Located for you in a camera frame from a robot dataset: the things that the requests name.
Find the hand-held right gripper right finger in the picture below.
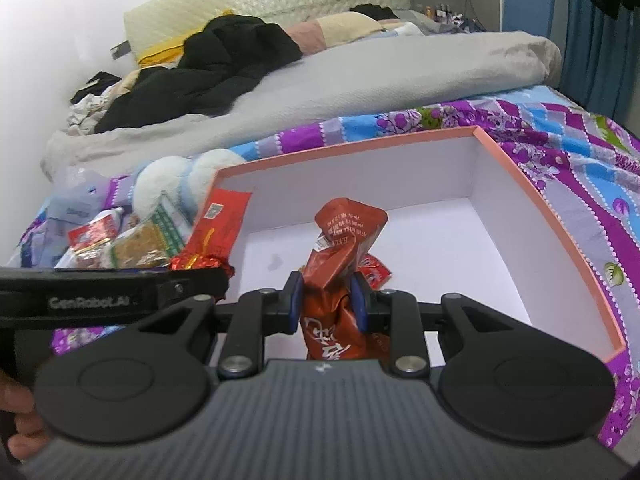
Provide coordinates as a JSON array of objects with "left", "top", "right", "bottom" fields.
[{"left": 350, "top": 271, "right": 508, "bottom": 380}]

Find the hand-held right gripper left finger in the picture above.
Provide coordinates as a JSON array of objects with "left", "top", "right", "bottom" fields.
[{"left": 135, "top": 270, "right": 305, "bottom": 380}]

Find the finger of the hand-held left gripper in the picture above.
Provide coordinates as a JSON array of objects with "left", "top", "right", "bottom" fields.
[{"left": 155, "top": 267, "right": 229, "bottom": 312}]

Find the red-brown snack packet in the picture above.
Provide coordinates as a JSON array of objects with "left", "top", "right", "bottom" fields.
[{"left": 299, "top": 197, "right": 388, "bottom": 361}]

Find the pink cardboard box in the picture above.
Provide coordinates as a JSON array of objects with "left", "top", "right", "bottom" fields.
[{"left": 205, "top": 126, "right": 627, "bottom": 366}]

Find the person's left hand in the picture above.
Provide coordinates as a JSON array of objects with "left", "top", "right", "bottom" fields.
[{"left": 0, "top": 370, "right": 51, "bottom": 463}]

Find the shiny red foil wrapper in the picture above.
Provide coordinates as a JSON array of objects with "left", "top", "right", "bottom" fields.
[{"left": 171, "top": 253, "right": 235, "bottom": 281}]

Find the small red snack packet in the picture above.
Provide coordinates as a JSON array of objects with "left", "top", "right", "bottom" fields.
[{"left": 359, "top": 255, "right": 392, "bottom": 290}]

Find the flat red snack packet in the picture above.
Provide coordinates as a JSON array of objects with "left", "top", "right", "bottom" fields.
[{"left": 182, "top": 187, "right": 253, "bottom": 261}]

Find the clear snack packet green label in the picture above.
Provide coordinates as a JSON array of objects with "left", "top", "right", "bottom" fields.
[{"left": 112, "top": 194, "right": 196, "bottom": 268}]

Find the clear plastic bag blue trim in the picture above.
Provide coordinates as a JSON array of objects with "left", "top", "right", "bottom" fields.
[{"left": 17, "top": 207, "right": 76, "bottom": 268}]

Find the clear snack packet red label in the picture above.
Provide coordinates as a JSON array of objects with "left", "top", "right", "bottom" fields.
[{"left": 67, "top": 212, "right": 121, "bottom": 267}]

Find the white and blue plush toy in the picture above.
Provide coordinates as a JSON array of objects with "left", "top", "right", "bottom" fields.
[{"left": 131, "top": 149, "right": 247, "bottom": 216}]

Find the small clear zip bag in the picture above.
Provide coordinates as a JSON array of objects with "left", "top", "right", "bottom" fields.
[{"left": 50, "top": 167, "right": 113, "bottom": 216}]

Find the pile of clothes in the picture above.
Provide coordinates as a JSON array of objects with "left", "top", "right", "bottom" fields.
[{"left": 67, "top": 71, "right": 123, "bottom": 136}]

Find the grey duvet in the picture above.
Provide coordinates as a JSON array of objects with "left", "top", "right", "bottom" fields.
[{"left": 40, "top": 30, "right": 563, "bottom": 181}]

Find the black jacket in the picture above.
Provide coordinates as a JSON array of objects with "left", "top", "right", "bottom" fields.
[{"left": 95, "top": 14, "right": 303, "bottom": 133}]

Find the floral printed bedsheet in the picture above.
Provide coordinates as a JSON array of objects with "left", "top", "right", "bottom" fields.
[{"left": 15, "top": 85, "right": 640, "bottom": 451}]

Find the yellow pillow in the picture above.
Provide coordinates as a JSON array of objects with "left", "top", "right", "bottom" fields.
[{"left": 137, "top": 7, "right": 236, "bottom": 67}]

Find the beige pillow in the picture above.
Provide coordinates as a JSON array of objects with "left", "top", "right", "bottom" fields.
[{"left": 315, "top": 12, "right": 383, "bottom": 46}]

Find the black cloth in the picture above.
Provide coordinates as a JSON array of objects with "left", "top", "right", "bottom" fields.
[{"left": 350, "top": 4, "right": 401, "bottom": 21}]

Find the cluster of small bottles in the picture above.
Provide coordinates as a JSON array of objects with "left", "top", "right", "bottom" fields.
[{"left": 422, "top": 4, "right": 462, "bottom": 24}]

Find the blue padded board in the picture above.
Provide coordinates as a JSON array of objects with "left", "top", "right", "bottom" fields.
[{"left": 502, "top": 0, "right": 556, "bottom": 41}]

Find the blue curtain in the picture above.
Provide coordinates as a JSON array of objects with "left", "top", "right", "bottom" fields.
[{"left": 557, "top": 0, "right": 640, "bottom": 126}]

